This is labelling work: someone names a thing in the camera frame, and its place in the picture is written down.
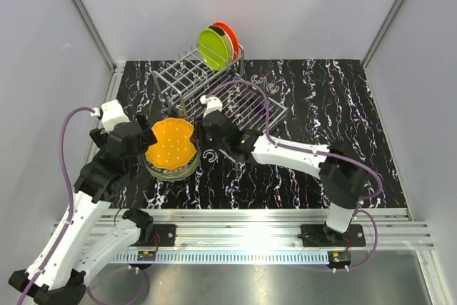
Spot yellow dotted scalloped plate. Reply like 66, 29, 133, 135
145, 117, 197, 170

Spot lime green plate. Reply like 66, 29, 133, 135
197, 27, 228, 71

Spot orange red plate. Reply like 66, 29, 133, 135
214, 21, 240, 61

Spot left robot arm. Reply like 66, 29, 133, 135
9, 115, 157, 304

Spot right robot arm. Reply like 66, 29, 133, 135
201, 110, 368, 246

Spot stack of plates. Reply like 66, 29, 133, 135
142, 151, 201, 181

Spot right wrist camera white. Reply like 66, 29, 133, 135
200, 95, 223, 116

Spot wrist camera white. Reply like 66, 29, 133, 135
200, 95, 223, 116
91, 99, 130, 133

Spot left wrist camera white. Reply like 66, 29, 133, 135
91, 99, 130, 133

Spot left aluminium corner post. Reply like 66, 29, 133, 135
49, 0, 126, 77

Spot aluminium corner post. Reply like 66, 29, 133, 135
49, 0, 126, 77
361, 0, 406, 69

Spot grey wire dish rack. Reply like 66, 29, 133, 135
153, 46, 288, 134

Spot aluminium rail frame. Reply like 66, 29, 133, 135
46, 208, 436, 259

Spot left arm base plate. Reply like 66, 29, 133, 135
133, 224, 177, 248

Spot slotted cable duct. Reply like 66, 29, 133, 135
112, 250, 329, 265

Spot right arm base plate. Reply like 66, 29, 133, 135
297, 224, 366, 248

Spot right aluminium corner post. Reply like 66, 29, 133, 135
361, 0, 406, 69

